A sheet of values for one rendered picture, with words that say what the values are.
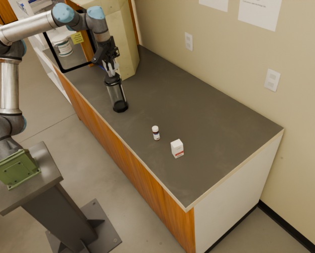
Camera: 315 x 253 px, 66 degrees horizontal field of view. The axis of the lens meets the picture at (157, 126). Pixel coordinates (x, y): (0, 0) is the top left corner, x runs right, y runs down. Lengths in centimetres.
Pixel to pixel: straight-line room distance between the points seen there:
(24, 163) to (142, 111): 71
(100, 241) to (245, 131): 142
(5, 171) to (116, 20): 106
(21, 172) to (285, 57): 139
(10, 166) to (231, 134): 113
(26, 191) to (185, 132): 87
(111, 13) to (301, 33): 104
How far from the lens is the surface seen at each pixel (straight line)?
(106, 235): 218
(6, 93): 150
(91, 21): 131
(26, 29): 130
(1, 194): 150
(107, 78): 145
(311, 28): 121
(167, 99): 160
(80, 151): 277
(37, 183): 142
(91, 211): 231
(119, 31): 171
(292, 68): 131
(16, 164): 138
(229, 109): 152
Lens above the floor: 196
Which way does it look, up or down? 45 degrees down
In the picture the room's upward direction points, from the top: 10 degrees counter-clockwise
